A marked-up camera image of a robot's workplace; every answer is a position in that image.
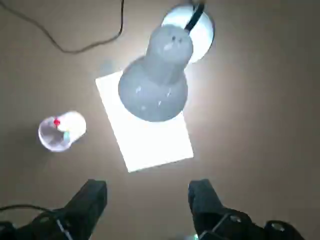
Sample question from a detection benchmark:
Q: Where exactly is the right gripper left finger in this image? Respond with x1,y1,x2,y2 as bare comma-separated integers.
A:
0,178,109,240

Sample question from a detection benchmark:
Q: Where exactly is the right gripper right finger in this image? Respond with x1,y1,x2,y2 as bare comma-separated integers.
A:
187,178,307,240

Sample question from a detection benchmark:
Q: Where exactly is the white gooseneck desk lamp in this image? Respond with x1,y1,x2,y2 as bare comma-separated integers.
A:
117,0,216,123

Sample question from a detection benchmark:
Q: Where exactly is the clear plastic pen cup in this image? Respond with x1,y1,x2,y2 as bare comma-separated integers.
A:
37,111,87,153

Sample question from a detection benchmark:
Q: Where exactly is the white paper sheet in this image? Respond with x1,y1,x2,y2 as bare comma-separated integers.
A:
95,70,195,173

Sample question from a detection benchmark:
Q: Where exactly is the black lamp power cable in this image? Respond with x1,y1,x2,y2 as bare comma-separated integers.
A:
0,0,125,54

